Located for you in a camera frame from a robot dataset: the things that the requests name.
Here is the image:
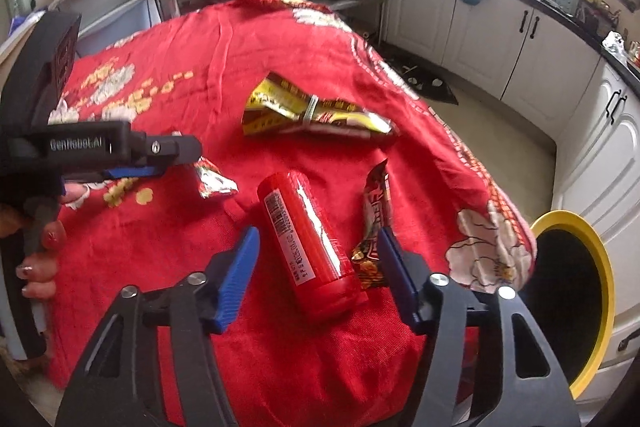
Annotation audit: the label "brown snack wrapper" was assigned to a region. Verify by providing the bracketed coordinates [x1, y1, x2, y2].
[349, 158, 396, 290]

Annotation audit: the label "small shiny candy wrapper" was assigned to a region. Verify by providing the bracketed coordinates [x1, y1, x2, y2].
[194, 158, 240, 199]

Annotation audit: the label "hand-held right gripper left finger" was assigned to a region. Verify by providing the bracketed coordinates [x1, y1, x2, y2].
[55, 226, 261, 427]

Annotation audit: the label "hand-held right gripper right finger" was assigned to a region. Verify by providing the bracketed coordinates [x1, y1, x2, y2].
[376, 227, 583, 427]

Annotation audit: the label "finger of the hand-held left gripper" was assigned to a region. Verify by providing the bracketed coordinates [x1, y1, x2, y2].
[102, 133, 203, 181]

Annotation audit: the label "yellow-rimmed trash bin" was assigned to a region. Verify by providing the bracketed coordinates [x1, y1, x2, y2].
[520, 209, 616, 400]

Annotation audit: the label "red floral tablecloth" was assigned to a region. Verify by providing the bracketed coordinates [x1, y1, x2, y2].
[50, 0, 538, 427]

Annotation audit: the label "person's left hand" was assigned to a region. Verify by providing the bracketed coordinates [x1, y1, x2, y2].
[0, 183, 91, 308]

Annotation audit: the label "gold tied snack wrapper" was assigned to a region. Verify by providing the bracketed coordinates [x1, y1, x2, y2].
[241, 73, 401, 138]

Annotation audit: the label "dark floor mat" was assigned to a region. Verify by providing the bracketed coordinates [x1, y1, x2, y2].
[380, 44, 458, 105]

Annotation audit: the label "white base cabinets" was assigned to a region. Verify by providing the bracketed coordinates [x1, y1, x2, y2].
[385, 0, 640, 368]

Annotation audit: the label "white plastic drawer cabinet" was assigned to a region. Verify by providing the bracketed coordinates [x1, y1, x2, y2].
[50, 0, 166, 54]

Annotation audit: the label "clear plastic bag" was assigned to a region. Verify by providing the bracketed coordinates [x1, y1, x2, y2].
[602, 32, 631, 58]

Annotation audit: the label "red cylindrical jar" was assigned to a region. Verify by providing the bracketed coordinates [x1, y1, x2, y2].
[256, 172, 370, 323]

